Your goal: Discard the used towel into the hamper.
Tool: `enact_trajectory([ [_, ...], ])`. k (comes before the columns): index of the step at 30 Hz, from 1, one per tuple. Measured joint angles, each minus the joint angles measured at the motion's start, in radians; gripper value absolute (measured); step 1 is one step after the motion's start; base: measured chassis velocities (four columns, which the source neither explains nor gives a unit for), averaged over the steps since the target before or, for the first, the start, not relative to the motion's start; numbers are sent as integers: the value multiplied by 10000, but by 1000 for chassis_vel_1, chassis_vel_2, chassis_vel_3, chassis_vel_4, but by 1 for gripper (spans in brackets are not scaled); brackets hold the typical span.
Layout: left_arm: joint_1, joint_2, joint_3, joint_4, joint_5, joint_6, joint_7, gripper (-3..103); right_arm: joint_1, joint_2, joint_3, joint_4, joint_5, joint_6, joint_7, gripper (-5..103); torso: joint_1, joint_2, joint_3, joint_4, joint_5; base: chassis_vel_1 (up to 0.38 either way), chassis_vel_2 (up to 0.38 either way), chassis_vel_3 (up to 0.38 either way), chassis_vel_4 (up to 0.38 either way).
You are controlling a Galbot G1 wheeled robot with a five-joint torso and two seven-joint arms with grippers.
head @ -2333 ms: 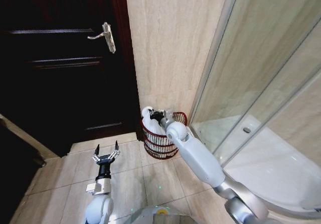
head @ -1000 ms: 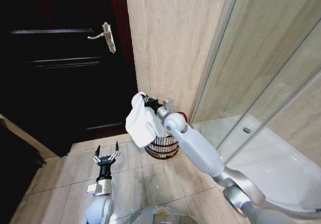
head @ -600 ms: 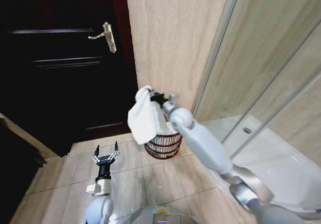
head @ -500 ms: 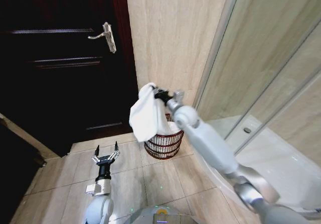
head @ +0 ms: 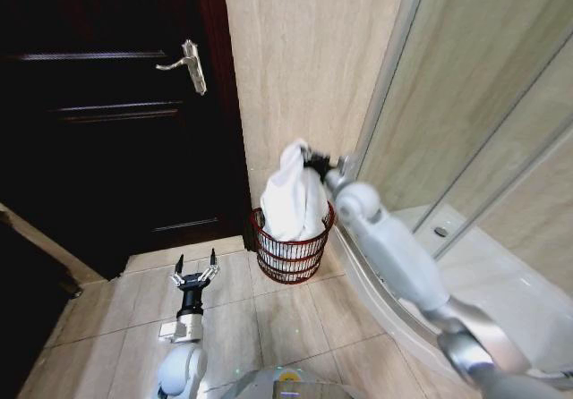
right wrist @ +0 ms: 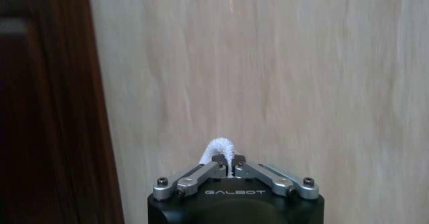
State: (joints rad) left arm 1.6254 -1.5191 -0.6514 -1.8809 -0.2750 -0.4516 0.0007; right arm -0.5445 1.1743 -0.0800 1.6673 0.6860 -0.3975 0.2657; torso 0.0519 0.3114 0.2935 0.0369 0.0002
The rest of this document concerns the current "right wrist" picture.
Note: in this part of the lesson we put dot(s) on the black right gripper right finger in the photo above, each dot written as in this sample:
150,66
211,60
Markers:
268,175

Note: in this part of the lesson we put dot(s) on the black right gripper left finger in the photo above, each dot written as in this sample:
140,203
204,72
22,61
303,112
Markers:
199,174

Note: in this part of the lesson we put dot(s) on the dark brown wooden cabinet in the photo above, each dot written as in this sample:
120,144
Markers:
50,103

